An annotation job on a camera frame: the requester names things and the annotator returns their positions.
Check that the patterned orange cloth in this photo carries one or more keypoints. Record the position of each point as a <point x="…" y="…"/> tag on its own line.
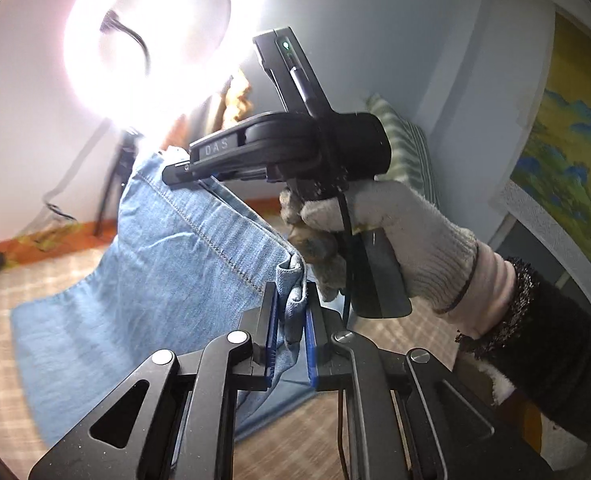
<point x="238" y="100"/>

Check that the person's right hand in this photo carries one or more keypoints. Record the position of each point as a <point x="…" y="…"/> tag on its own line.
<point x="415" y="230"/>

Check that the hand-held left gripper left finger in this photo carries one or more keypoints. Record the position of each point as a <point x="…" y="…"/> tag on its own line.
<point x="271" y="330"/>

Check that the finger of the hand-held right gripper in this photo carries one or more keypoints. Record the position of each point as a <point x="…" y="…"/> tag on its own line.
<point x="215" y="147"/>

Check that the black gooseneck phone holder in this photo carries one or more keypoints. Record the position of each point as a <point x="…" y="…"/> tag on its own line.
<point x="135" y="40"/>

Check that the green striped cushion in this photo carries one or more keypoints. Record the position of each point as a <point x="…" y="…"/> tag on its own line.
<point x="410" y="150"/>

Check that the person's right forearm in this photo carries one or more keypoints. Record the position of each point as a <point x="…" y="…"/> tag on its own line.
<point x="565" y="340"/>

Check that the landscape wall painting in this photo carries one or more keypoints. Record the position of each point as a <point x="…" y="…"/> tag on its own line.
<point x="575" y="135"/>

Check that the black tripod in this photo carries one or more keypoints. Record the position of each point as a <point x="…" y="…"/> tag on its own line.
<point x="110" y="185"/>

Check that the blue denim pants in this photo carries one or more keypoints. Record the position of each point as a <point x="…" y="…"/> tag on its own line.
<point x="175" y="260"/>

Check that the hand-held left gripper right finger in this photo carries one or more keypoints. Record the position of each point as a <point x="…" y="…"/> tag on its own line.
<point x="310" y="340"/>

